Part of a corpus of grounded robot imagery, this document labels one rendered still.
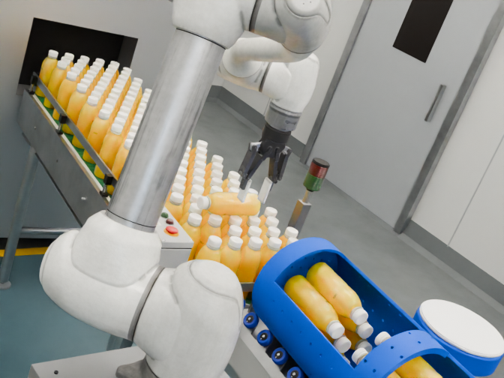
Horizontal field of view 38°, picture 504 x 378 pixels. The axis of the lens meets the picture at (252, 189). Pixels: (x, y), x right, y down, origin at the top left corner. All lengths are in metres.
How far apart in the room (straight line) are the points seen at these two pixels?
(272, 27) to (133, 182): 0.38
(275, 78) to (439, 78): 3.86
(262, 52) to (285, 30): 0.34
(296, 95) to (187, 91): 0.59
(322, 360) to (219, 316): 0.47
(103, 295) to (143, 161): 0.26
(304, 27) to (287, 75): 0.56
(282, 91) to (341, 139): 4.33
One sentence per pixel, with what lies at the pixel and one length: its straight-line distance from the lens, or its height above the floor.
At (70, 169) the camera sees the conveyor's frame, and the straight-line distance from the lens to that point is 2.81.
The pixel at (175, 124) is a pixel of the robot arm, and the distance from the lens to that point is 1.34.
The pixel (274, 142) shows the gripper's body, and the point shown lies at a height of 1.42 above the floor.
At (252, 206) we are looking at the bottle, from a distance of 2.22.
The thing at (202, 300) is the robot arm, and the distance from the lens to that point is 1.32.
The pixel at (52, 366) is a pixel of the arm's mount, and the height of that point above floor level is 1.08.
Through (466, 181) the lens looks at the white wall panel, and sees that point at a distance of 5.55.
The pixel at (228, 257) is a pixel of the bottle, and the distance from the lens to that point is 2.07.
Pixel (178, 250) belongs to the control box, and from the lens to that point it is 1.98.
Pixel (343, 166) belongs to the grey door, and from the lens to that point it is 6.18.
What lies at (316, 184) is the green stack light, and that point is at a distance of 2.49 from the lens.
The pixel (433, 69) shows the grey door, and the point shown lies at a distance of 5.71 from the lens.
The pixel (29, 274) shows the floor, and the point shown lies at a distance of 3.71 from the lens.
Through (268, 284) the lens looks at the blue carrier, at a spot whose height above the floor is 1.12.
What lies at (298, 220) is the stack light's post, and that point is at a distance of 2.54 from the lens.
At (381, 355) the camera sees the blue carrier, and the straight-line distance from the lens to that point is 1.66.
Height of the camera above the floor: 1.99
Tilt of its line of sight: 21 degrees down
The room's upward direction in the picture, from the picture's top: 21 degrees clockwise
